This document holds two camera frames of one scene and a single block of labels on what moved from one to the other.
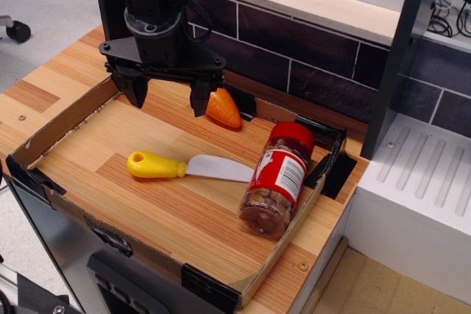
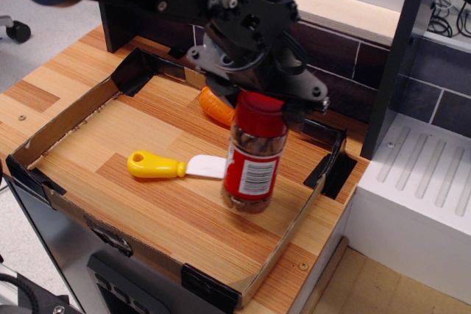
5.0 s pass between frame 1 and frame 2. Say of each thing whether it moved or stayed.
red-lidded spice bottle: moved
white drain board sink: stayed
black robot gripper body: moved
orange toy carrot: stayed
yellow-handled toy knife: stayed
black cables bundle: stayed
